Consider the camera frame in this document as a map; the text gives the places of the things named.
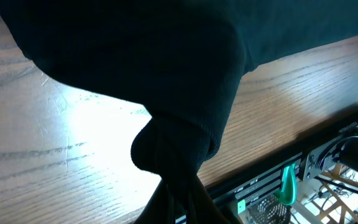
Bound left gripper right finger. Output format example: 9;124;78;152
186;175;230;224

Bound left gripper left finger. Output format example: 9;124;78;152
134;180;175;224

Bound black t-shirt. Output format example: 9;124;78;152
0;0;358;187

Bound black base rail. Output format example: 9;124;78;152
207;105;358;220

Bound green clamp handle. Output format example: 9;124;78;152
273;163;297;205

